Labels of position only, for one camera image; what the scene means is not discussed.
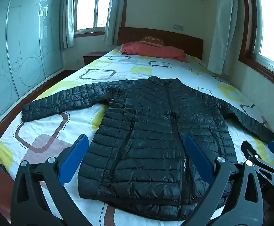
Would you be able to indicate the white wall socket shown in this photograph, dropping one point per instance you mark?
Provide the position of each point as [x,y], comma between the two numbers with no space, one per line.
[178,26]

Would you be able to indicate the red pillow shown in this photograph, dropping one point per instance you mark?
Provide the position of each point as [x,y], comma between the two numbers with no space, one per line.
[151,49]

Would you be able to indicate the orange printed cushion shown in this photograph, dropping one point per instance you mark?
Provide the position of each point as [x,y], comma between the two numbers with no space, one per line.
[152,40]

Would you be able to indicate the black puffer jacket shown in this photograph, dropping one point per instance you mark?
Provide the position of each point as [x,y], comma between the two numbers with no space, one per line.
[151,131]

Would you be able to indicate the pale curtain beside headboard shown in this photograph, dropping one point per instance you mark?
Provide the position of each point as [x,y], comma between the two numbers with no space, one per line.
[115,14]

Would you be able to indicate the white patterned bed sheet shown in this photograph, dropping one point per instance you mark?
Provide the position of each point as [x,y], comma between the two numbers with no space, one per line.
[127,68]

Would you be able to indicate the frosted glass sliding wardrobe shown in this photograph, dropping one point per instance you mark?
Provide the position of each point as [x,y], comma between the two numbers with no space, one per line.
[21,47]

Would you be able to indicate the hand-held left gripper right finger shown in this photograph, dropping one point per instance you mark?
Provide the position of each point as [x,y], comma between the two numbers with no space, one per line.
[198,156]

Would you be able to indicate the white framed window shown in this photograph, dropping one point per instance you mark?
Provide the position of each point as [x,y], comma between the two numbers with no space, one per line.
[89,7]

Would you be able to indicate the long pale curtain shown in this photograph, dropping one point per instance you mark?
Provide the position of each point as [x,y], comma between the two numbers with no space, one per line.
[224,28]

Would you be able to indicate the brown wooden nightstand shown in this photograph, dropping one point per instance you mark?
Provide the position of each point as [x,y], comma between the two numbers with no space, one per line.
[92,57]

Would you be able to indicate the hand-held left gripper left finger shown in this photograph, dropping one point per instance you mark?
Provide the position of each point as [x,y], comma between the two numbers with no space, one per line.
[73,155]

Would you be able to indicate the brown framed window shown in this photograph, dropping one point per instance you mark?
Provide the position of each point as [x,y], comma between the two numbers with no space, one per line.
[269,28]

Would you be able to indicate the narrow pale curtain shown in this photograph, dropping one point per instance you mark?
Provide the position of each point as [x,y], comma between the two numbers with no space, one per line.
[68,16]

